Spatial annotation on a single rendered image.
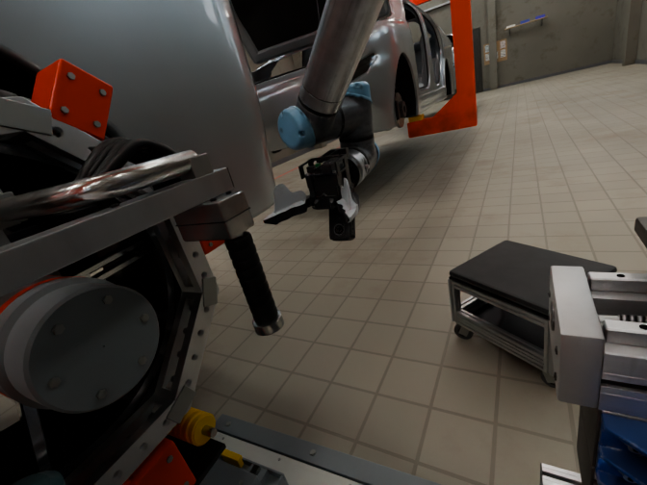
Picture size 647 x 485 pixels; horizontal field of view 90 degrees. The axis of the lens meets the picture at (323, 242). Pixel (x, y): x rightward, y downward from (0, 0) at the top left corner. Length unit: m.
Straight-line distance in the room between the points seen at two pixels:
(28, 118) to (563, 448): 1.37
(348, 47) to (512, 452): 1.13
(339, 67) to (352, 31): 0.05
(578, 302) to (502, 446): 0.86
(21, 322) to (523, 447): 1.19
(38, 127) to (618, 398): 0.71
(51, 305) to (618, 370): 0.53
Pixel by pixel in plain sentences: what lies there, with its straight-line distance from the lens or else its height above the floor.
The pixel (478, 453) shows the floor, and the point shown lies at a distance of 1.23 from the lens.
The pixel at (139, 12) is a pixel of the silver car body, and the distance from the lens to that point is 1.03.
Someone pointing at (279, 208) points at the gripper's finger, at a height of 0.88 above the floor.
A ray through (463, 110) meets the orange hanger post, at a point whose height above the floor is 0.69.
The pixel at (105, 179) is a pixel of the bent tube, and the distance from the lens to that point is 0.38.
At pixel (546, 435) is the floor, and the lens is 1.29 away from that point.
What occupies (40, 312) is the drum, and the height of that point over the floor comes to 0.91.
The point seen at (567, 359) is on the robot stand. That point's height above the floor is 0.74.
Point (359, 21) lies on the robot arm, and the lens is 0.53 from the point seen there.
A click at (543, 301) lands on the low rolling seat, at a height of 0.34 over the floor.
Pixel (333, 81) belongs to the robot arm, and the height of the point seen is 1.05.
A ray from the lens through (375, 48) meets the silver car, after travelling 2.94.
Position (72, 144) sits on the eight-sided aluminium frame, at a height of 1.06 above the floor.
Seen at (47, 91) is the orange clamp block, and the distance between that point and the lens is 0.60.
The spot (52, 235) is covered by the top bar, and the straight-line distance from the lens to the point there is 0.34.
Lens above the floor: 1.02
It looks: 22 degrees down
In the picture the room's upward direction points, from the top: 14 degrees counter-clockwise
